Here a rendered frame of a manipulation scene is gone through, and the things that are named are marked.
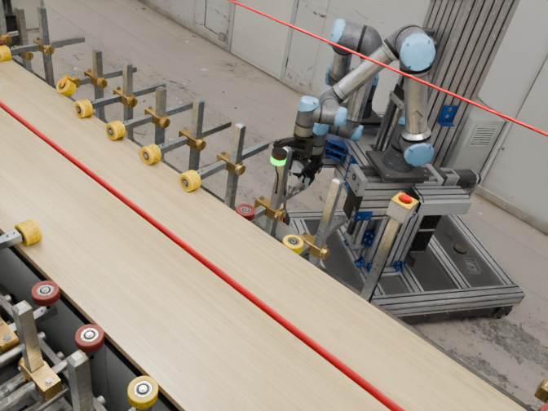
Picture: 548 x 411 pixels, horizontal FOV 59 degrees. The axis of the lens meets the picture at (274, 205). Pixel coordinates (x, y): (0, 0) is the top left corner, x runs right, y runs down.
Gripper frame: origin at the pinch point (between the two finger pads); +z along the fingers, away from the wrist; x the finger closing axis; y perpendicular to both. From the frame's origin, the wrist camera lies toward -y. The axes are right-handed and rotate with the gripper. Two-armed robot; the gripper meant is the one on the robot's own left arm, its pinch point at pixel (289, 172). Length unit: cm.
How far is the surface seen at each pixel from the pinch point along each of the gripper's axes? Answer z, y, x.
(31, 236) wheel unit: 2, -64, -81
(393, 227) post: -12, 47, -30
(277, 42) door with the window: 61, -110, 327
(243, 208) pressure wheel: 8.3, -10.9, -23.3
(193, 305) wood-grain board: 8, -5, -78
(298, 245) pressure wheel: 8.2, 16.4, -33.4
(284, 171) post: -8.1, 0.6, -12.9
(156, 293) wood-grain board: 8, -18, -79
